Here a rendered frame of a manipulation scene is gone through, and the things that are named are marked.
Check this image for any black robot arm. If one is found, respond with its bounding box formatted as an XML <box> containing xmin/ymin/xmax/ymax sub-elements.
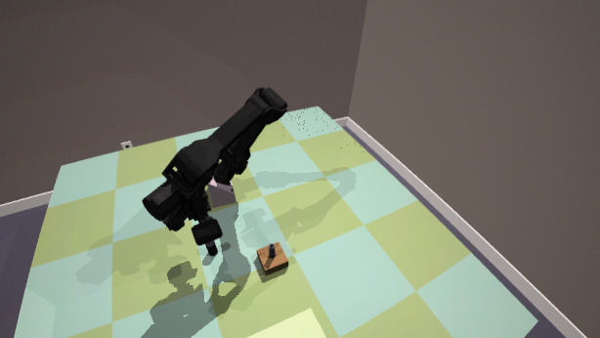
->
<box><xmin>143</xmin><ymin>87</ymin><xmax>287</xmax><ymax>232</ymax></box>

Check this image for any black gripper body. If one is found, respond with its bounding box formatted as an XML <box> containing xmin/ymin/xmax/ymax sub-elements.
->
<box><xmin>183</xmin><ymin>188</ymin><xmax>222</xmax><ymax>246</ymax></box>

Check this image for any brown wooden block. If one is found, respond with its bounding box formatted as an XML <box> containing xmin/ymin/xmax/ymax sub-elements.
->
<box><xmin>257</xmin><ymin>242</ymin><xmax>288</xmax><ymax>275</ymax></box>

